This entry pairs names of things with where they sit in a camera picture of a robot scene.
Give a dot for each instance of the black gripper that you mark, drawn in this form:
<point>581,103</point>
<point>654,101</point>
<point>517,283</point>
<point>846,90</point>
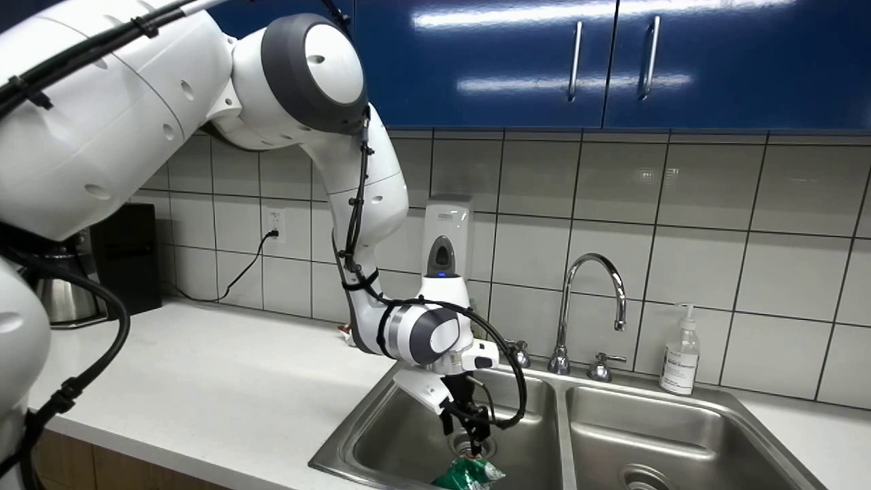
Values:
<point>469,411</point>

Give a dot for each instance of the green snack packet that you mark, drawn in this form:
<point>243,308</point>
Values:
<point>469,475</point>

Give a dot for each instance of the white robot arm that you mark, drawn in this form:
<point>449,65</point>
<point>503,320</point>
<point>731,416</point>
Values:
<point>102,93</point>

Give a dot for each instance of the stainless steel double sink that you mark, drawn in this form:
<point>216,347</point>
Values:
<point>576,433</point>

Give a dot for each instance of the chrome kitchen faucet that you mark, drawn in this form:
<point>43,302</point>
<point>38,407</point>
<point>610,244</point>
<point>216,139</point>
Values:
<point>584,325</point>

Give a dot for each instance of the clear soap pump bottle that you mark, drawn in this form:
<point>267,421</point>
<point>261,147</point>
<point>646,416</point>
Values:
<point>680,357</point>

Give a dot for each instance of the blue upper cabinet left door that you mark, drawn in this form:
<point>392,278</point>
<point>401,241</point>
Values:
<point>467,63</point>

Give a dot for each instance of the blue cabinet door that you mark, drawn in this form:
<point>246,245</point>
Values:
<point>797,65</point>
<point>467,63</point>

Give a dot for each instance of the black coffee maker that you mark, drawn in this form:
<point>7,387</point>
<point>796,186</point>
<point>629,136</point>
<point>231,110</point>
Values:
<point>118,254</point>

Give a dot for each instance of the blue upper cabinet right door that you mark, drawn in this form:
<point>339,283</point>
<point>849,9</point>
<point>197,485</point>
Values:
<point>797,65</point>

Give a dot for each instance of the white wall soap dispenser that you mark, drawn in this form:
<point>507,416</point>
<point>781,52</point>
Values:
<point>446,241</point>

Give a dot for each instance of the wall power outlet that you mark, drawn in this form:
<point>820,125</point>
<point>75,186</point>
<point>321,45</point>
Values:
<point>272,223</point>

